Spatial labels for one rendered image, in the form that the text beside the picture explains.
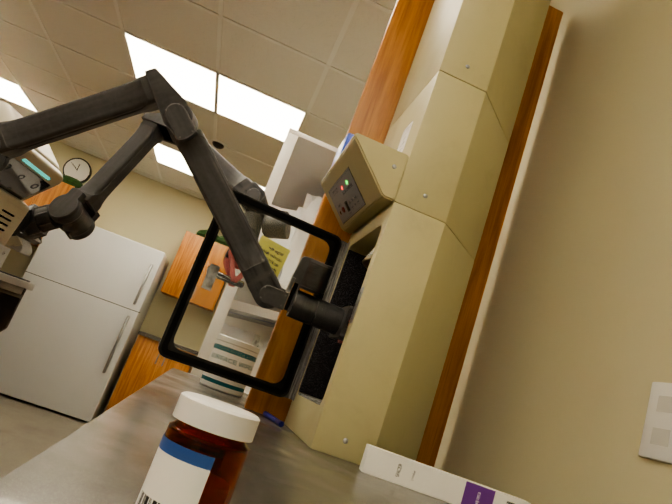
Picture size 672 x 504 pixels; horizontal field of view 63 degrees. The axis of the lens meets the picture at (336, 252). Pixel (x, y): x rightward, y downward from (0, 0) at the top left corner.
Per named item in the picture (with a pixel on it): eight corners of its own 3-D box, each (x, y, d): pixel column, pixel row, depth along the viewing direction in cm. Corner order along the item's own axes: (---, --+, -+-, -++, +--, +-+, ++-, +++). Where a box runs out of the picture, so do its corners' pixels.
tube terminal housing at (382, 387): (383, 457, 127) (472, 168, 146) (441, 493, 96) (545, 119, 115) (283, 423, 124) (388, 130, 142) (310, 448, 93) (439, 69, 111)
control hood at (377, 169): (350, 234, 135) (363, 198, 137) (394, 200, 104) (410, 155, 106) (307, 216, 133) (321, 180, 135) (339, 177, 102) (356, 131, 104)
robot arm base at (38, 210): (31, 217, 151) (7, 202, 139) (60, 208, 152) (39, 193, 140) (36, 245, 149) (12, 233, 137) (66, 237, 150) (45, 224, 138)
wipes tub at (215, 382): (240, 395, 166) (258, 348, 169) (243, 399, 153) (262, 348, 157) (199, 381, 164) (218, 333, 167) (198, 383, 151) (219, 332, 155)
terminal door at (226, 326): (286, 399, 123) (344, 238, 133) (154, 354, 115) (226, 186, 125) (285, 399, 124) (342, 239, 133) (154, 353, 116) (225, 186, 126)
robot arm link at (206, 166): (168, 123, 113) (156, 110, 102) (193, 112, 113) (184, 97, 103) (262, 309, 115) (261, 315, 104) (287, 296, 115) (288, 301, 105)
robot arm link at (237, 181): (172, 144, 164) (160, 117, 155) (188, 134, 166) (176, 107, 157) (258, 227, 144) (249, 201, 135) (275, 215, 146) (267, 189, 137)
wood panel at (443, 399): (427, 470, 137) (557, 17, 171) (432, 473, 134) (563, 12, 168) (243, 406, 130) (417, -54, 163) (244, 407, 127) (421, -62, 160)
